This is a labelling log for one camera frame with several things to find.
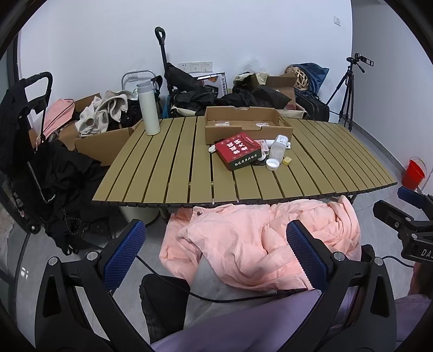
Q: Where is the pink bag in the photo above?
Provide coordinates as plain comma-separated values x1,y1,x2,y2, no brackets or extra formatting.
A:
41,98,76,138

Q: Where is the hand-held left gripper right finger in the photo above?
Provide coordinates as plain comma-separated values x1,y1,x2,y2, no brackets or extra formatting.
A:
286,220,397,352

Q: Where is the black suitcase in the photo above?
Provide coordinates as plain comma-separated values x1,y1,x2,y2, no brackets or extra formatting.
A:
294,88,331,121

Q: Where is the clear plastic jar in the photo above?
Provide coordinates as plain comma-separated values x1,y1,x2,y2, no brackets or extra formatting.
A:
268,134,289,162

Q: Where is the blue bag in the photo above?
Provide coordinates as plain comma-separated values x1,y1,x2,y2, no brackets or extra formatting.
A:
298,62,330,93

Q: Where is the white thermos bottle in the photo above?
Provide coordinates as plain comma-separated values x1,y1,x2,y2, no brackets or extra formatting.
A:
136,80,162,136

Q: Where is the person's right forearm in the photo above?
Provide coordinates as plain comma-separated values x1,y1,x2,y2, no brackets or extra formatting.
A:
394,294,433,352

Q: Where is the brown cardboard box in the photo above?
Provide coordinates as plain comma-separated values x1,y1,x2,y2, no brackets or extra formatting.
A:
267,75,308,112

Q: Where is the wicker ball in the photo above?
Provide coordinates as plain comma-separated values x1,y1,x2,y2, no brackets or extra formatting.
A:
285,66,311,91

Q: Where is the pink down jacket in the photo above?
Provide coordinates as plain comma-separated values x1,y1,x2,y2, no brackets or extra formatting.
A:
159,195,362,292

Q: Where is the white printed carton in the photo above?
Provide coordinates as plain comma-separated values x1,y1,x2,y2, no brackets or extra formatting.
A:
195,71,227,97

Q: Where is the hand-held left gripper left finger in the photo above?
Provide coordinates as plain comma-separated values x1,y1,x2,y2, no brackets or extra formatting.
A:
35,219,153,352

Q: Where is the black jacket pile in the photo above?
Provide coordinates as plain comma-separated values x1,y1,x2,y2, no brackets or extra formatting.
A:
166,63,292,109

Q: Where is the white wall outlet strip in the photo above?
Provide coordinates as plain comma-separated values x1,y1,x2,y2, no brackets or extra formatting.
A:
178,61,214,73

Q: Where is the large open cardboard box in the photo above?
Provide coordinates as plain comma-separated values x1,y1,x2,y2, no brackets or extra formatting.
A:
74,122,144,167

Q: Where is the beige canvas bag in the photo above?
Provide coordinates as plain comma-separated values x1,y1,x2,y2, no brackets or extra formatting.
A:
168,101,208,118

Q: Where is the shallow cardboard tray box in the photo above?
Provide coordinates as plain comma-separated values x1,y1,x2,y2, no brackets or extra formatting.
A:
204,106,294,146

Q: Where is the red printed box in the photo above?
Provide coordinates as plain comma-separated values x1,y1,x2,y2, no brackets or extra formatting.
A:
215,132,263,172

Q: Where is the black folding cart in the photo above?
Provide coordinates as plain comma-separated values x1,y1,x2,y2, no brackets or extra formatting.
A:
0,72,55,234

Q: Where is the red bucket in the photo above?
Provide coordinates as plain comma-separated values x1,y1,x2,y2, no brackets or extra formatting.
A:
401,157,427,191

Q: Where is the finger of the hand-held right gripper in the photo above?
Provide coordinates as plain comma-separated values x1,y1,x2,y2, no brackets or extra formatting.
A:
373,200,423,239
397,186,433,213

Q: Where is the black trolley handle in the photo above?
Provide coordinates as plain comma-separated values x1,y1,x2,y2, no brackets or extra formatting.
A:
155,27,170,70

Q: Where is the white metal chair frame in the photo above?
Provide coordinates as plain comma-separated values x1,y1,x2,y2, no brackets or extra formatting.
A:
121,70,157,99

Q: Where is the beige clothing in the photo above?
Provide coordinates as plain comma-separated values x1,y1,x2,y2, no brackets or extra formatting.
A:
74,90,130,137

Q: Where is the black clothes heap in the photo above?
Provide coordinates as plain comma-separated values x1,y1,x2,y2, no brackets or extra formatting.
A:
29,140,110,255

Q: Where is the black cable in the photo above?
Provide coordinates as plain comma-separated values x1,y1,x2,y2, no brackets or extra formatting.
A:
135,255,322,303

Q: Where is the white bin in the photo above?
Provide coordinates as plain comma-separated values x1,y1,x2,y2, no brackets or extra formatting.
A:
119,203,160,225

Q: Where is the black camera tripod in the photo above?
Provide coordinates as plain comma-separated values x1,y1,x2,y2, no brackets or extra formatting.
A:
326,53,375,132

